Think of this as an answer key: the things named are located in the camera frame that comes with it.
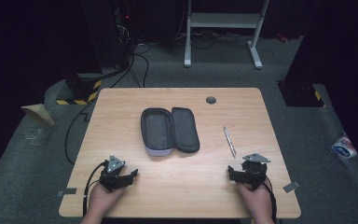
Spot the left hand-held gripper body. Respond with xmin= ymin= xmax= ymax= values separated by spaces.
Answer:
xmin=98 ymin=154 xmax=127 ymax=192

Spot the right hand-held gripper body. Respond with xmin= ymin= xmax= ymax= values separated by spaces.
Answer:
xmin=241 ymin=152 xmax=272 ymax=191

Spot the person's left hand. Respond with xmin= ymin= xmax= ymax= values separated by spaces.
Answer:
xmin=86 ymin=182 xmax=127 ymax=220

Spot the person's right hand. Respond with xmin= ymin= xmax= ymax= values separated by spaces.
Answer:
xmin=236 ymin=178 xmax=274 ymax=220

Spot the silver pen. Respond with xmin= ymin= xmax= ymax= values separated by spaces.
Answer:
xmin=223 ymin=125 xmax=238 ymax=159

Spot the grey tape strip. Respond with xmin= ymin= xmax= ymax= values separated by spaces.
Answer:
xmin=282 ymin=180 xmax=301 ymax=194
xmin=57 ymin=188 xmax=78 ymax=198

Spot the open black pencil case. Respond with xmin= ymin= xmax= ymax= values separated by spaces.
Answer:
xmin=140 ymin=106 xmax=201 ymax=157

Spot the black yellow striped stand base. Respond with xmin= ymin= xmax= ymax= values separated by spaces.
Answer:
xmin=55 ymin=73 xmax=103 ymax=106
xmin=278 ymin=80 xmax=326 ymax=108

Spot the white blue plastic packet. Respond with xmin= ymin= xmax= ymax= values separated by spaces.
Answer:
xmin=330 ymin=132 xmax=358 ymax=162

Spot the beige cardboard piece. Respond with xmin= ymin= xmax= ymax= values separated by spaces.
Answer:
xmin=21 ymin=103 xmax=56 ymax=127

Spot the white metal stand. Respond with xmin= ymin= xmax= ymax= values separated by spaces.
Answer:
xmin=184 ymin=0 xmax=270 ymax=70

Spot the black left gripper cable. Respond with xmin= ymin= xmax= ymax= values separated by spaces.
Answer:
xmin=82 ymin=160 xmax=109 ymax=218

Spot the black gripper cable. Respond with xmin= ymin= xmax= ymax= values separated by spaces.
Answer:
xmin=262 ymin=175 xmax=278 ymax=224
xmin=82 ymin=160 xmax=109 ymax=218

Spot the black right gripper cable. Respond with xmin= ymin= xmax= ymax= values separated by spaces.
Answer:
xmin=262 ymin=175 xmax=278 ymax=224

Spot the black floor cable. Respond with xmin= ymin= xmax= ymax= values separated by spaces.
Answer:
xmin=63 ymin=54 xmax=136 ymax=166

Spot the bundle of floor cables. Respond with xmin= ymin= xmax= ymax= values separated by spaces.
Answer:
xmin=133 ymin=29 xmax=253 ymax=89

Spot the dark equipment rack with wires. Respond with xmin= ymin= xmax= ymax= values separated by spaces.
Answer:
xmin=82 ymin=0 xmax=138 ymax=71

